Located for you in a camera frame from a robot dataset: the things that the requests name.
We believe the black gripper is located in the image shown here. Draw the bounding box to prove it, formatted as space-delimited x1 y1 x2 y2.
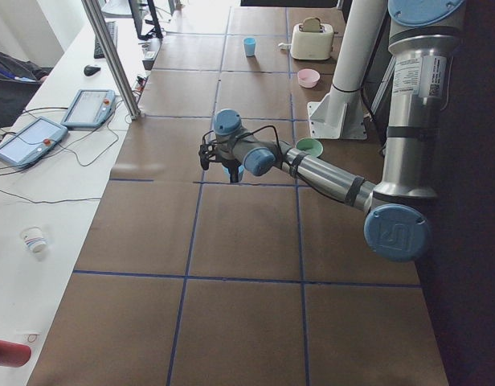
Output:
198 141 239 183

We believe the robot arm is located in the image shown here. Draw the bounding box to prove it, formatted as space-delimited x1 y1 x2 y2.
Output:
198 1 465 262

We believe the green bowl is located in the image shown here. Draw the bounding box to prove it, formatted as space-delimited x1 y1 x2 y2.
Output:
296 138 324 158

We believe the pink bowl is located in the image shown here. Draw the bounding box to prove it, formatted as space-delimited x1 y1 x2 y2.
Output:
297 68 321 88

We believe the cream white toaster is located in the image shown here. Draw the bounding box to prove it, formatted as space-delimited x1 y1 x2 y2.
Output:
290 24 334 60

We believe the teach pendant far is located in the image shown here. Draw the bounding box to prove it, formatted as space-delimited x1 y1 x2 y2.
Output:
61 89 116 130

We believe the teach pendant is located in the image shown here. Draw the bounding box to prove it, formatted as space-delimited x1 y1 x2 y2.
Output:
0 117 68 168
61 89 116 130

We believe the black monitor stand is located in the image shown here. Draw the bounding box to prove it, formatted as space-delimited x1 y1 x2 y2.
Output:
128 0 163 41

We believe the toast slice in toaster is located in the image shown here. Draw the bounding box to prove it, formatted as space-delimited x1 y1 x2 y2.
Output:
301 17 321 33

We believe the black computer mouse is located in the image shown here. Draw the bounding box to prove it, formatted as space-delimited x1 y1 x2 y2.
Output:
84 64 101 76

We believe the black keyboard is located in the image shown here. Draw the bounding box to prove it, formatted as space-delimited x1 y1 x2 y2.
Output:
93 22 119 60

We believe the teach pendant near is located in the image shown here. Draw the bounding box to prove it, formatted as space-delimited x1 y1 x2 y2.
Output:
0 117 68 168

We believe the white paper cup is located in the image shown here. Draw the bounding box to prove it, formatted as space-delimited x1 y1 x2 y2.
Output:
20 227 47 253

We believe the red cylinder object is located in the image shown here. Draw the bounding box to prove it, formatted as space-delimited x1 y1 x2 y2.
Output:
0 340 31 368

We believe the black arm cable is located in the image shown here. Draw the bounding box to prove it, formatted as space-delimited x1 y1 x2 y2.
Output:
201 125 301 178

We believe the aluminium frame post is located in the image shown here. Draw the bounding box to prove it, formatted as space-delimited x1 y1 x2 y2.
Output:
81 0 141 121

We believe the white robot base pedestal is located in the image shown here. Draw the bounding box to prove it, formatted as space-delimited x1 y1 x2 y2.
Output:
307 0 387 140

